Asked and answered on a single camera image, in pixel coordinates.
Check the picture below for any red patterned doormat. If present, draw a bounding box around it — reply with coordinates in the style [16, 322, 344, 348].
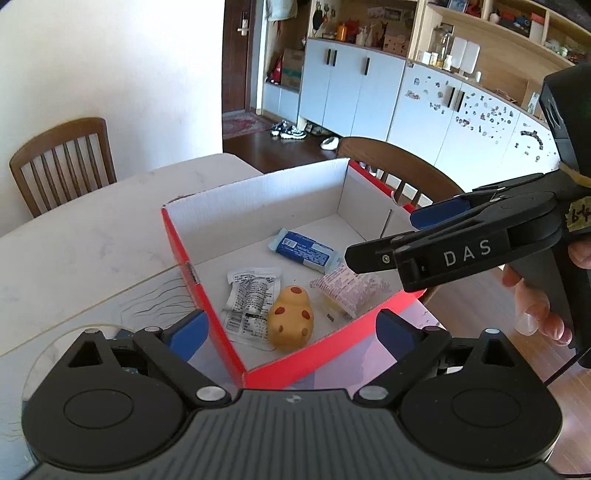
[221, 111, 273, 140]

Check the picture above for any white printed snack wrapper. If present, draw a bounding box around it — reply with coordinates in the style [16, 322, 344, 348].
[222, 267, 281, 351]

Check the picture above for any yellow spotted toy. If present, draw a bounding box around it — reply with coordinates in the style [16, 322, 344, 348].
[267, 285, 315, 352]

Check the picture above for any person right hand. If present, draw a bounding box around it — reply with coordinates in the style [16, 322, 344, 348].
[502, 235, 590, 352]

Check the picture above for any wooden chair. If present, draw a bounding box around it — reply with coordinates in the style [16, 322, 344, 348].
[338, 136, 463, 208]
[9, 117, 117, 217]

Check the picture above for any red white cardboard box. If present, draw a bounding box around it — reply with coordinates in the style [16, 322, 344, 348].
[161, 159, 436, 389]

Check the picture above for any white wall cabinet unit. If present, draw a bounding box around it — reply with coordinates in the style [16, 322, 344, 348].
[262, 1, 590, 190]

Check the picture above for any far wooden chair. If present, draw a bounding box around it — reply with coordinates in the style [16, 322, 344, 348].
[9, 117, 117, 217]

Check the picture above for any near wooden chair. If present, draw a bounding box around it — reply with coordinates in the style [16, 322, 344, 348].
[338, 136, 463, 208]

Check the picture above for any pink snack packet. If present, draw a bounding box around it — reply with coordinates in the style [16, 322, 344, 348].
[310, 263, 396, 319]

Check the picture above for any blue wet wipes packet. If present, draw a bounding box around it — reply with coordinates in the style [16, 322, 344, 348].
[267, 228, 342, 274]

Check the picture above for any pair of sneakers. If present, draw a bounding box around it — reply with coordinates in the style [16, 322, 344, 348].
[270, 120, 307, 140]

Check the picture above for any dark wooden door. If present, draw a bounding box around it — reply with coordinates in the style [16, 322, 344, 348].
[221, 0, 256, 114]

